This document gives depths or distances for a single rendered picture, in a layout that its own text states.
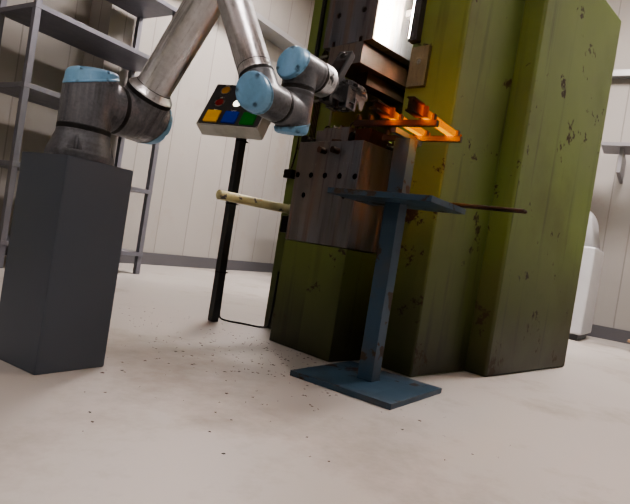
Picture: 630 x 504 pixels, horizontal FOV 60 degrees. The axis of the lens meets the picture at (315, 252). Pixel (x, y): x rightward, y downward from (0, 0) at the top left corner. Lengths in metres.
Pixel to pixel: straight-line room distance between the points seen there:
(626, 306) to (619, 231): 0.72
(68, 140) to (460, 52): 1.50
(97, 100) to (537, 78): 1.86
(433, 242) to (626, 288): 3.94
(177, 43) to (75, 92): 0.33
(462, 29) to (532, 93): 0.48
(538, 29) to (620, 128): 3.53
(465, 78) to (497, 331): 1.11
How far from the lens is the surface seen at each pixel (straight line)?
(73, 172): 1.63
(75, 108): 1.72
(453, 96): 2.32
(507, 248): 2.57
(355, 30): 2.58
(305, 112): 1.44
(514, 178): 2.60
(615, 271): 6.00
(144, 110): 1.81
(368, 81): 2.58
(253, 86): 1.33
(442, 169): 2.25
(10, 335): 1.78
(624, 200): 6.07
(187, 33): 1.78
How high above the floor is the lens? 0.47
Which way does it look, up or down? 1 degrees down
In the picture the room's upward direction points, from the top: 9 degrees clockwise
